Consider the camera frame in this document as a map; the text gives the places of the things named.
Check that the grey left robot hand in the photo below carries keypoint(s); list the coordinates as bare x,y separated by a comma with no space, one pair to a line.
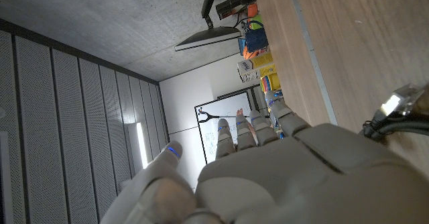
301,183

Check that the yellow container with coloured stripes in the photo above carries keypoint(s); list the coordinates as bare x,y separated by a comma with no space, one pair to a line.
271,82

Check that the black reacher grabber tool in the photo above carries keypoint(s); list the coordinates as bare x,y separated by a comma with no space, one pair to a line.
207,116

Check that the yellow and white cardboard box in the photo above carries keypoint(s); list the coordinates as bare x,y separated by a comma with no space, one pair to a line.
256,66

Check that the green plastic item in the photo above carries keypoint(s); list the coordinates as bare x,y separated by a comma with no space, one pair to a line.
257,22

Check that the black computer monitor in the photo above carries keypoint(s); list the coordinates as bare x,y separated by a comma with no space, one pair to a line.
209,37

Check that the orange plastic item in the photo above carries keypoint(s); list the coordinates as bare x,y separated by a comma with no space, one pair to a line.
252,10

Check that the whiteboard with black frame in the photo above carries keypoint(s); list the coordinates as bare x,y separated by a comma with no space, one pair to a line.
223,116

